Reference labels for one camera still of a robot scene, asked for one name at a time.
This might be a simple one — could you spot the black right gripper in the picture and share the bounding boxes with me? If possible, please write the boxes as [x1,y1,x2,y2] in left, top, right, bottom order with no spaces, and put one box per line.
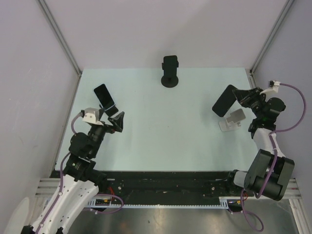
[233,86,266,119]

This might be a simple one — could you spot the black phone stand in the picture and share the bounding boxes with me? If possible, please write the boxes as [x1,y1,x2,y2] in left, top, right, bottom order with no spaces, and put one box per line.
[99,104,119,117]

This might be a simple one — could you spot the black phone light blue case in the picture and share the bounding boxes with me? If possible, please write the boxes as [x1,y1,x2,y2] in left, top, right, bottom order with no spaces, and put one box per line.
[94,84,115,110]

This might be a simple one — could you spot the white phone stand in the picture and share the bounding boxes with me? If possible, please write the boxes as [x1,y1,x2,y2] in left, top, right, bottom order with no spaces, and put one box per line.
[219,108,246,132]

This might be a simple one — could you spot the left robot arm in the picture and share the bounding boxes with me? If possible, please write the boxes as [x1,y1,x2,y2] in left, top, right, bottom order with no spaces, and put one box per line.
[21,108,125,234]

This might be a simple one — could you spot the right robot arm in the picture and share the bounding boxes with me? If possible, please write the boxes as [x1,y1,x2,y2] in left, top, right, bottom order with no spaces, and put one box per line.
[225,90,294,201]

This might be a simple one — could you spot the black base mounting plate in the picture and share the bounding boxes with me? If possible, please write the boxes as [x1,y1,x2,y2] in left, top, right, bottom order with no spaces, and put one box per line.
[50,170,256,205]

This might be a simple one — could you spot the right aluminium frame post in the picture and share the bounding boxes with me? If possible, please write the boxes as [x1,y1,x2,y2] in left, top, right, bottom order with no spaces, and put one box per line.
[250,0,296,74]

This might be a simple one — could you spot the aluminium frame post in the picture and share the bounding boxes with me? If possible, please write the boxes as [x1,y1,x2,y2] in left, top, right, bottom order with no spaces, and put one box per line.
[250,0,296,74]
[36,0,82,75]

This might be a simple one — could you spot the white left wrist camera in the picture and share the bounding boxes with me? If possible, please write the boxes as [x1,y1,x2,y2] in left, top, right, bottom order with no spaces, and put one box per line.
[83,108,105,126]

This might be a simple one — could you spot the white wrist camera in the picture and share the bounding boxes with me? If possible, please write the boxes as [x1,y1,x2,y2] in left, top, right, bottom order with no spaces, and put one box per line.
[259,80,281,95]
[83,108,105,126]

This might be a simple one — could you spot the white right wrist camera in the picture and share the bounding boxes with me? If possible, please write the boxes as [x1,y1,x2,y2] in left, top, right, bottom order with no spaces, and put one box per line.
[259,80,281,95]

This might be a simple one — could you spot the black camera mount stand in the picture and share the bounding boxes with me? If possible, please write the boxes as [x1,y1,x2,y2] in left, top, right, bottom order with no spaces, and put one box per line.
[161,55,179,88]

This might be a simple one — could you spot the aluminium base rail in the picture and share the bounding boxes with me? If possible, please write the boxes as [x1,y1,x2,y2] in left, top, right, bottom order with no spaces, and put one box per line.
[35,178,302,199]

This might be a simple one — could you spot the white slotted cable duct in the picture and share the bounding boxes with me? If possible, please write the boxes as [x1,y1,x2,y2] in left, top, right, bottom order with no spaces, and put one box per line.
[85,196,247,209]

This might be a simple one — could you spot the left aluminium frame post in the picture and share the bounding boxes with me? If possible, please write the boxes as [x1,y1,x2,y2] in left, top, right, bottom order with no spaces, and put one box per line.
[36,0,82,75]

